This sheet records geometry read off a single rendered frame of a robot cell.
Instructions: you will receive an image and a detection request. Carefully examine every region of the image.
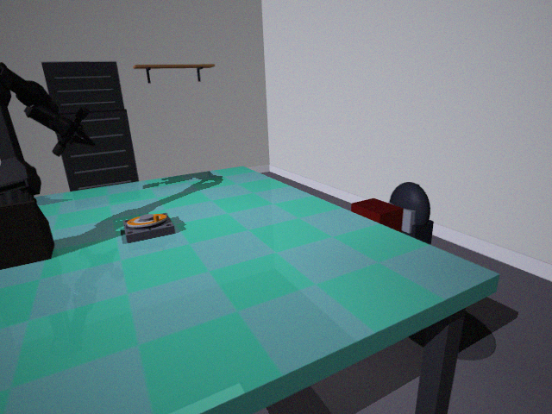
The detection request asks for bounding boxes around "orange round plate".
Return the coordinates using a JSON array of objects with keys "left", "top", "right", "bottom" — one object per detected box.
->
[{"left": 127, "top": 214, "right": 166, "bottom": 228}]

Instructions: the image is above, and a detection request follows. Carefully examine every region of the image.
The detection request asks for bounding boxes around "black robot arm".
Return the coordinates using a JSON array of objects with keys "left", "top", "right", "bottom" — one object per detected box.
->
[{"left": 0, "top": 62, "right": 59, "bottom": 205}]

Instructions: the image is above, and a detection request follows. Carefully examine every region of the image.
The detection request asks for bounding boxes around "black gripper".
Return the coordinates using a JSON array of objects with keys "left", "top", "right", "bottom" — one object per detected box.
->
[{"left": 46, "top": 107, "right": 96, "bottom": 157}]

